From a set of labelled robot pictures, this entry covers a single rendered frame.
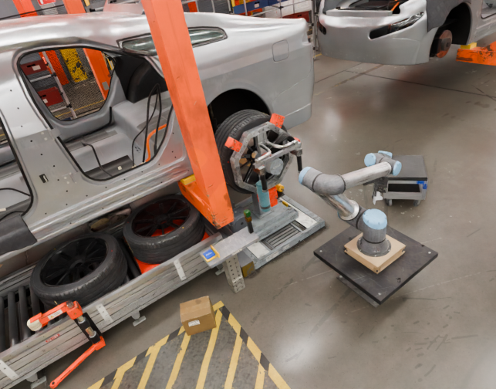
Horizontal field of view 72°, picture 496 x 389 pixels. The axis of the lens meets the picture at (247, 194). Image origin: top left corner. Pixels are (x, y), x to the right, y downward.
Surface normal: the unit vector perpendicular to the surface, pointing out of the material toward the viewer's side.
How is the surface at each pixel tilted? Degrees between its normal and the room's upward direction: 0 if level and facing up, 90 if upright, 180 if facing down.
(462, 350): 0
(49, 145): 88
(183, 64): 90
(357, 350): 0
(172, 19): 90
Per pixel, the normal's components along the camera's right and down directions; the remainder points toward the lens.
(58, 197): 0.55, 0.43
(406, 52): -0.16, 0.73
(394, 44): -0.37, 0.59
